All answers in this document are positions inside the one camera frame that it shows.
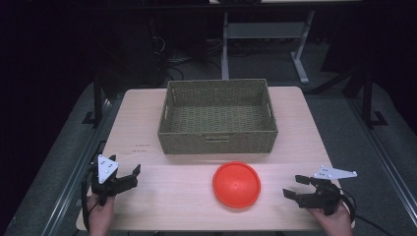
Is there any orange plastic plate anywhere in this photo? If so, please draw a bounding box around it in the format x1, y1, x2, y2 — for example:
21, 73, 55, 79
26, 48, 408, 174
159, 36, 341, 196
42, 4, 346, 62
211, 160, 262, 209

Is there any person's left hand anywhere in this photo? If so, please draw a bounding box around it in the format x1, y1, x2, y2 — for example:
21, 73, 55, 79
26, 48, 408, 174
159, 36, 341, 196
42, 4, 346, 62
87, 192, 116, 236

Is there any green woven basket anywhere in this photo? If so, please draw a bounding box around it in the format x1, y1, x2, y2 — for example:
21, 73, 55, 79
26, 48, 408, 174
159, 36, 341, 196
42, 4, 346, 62
156, 78, 279, 155

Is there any black metal stand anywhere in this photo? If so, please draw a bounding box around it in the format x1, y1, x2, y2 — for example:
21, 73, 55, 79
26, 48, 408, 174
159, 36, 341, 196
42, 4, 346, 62
82, 72, 114, 129
353, 65, 389, 130

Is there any black cable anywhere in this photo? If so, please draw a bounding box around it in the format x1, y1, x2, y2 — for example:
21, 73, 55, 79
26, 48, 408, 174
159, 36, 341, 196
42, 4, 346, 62
80, 165, 99, 233
333, 183, 394, 236

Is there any grey metal desk frame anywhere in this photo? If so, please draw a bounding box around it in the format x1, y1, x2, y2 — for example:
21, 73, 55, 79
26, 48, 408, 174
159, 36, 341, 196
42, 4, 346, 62
219, 9, 317, 86

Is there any person's right hand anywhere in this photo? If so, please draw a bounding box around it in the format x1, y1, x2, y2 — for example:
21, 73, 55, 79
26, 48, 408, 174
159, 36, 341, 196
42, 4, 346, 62
307, 202, 354, 236

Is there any tangle of dark cables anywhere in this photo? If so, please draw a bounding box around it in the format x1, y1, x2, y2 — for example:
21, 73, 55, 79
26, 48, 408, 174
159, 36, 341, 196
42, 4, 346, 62
149, 16, 227, 83

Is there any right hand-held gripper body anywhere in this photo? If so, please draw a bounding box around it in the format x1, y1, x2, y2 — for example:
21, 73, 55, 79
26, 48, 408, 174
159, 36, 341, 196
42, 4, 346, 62
297, 165, 358, 216

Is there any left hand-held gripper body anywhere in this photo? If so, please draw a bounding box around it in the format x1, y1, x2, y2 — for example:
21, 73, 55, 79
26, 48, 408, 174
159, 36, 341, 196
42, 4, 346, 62
89, 153, 138, 207

